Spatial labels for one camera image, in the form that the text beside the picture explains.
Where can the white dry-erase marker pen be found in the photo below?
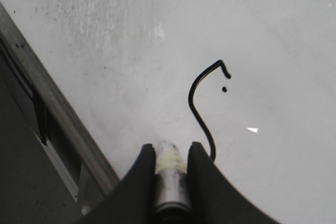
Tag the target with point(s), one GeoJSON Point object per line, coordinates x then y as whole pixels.
{"type": "Point", "coordinates": [170, 180]}

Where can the grey aluminium whiteboard frame rail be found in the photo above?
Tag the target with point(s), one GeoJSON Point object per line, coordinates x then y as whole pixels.
{"type": "Point", "coordinates": [75, 155]}

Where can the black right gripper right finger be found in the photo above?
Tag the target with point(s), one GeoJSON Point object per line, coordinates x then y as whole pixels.
{"type": "Point", "coordinates": [213, 198]}

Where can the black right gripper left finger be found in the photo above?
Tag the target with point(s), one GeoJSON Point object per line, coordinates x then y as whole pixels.
{"type": "Point", "coordinates": [130, 201]}

